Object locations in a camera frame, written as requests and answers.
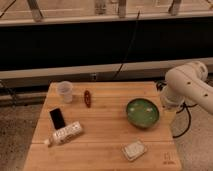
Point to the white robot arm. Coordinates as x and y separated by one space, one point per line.
187 81

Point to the clear plastic cup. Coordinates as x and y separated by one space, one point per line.
64 90

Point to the green ceramic bowl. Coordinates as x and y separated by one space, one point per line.
142 113

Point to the small brown oblong object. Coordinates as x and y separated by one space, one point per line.
87 98

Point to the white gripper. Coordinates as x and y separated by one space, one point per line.
170 99

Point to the white patterned bottle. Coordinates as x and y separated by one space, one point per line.
64 134

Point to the black smartphone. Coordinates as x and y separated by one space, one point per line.
57 118

